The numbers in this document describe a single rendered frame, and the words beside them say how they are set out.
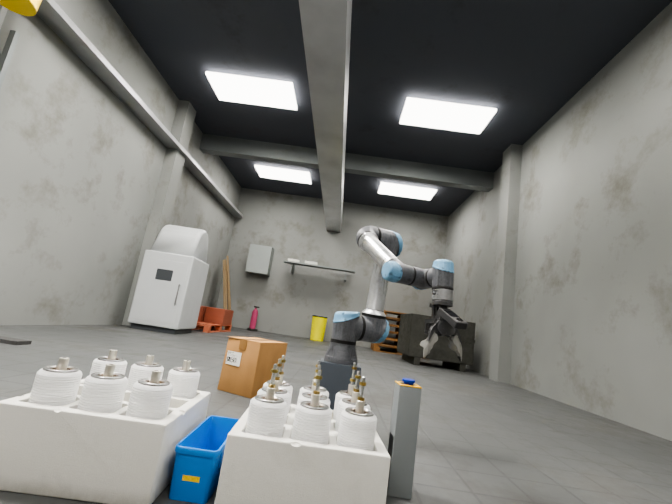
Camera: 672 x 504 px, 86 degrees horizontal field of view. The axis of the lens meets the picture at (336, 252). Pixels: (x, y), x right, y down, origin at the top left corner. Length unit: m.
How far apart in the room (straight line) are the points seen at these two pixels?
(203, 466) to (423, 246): 8.86
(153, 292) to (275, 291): 4.31
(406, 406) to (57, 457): 0.89
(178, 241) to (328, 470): 4.98
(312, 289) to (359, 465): 8.32
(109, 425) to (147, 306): 4.57
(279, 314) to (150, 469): 8.32
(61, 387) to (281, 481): 0.58
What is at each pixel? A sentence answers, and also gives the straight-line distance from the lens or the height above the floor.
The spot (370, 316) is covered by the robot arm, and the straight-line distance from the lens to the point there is 1.70.
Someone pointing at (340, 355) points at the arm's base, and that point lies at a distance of 1.63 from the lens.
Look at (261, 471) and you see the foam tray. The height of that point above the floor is 0.11.
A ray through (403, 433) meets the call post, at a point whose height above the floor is 0.18.
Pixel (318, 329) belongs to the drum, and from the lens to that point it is 8.62.
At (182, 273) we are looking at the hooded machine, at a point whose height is 0.82.
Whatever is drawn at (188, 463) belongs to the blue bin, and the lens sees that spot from 1.08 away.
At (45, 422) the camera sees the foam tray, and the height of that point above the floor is 0.15.
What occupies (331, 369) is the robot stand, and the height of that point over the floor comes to 0.28.
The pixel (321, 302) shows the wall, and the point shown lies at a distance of 9.17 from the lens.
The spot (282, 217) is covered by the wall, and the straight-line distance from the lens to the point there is 9.65.
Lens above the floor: 0.47
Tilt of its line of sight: 11 degrees up
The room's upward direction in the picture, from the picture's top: 9 degrees clockwise
